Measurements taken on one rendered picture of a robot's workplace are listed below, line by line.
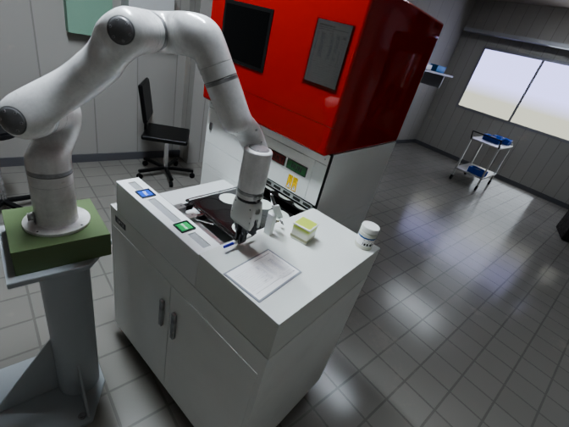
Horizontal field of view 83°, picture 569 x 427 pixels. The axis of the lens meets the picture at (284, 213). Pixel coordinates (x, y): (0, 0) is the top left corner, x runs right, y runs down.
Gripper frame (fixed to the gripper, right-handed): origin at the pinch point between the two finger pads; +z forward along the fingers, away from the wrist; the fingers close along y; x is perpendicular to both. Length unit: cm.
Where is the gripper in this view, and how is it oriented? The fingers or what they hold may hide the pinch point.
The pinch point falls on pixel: (240, 235)
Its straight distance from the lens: 109.9
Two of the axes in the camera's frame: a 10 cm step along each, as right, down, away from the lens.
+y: -7.3, -4.8, 4.8
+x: -6.4, 2.5, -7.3
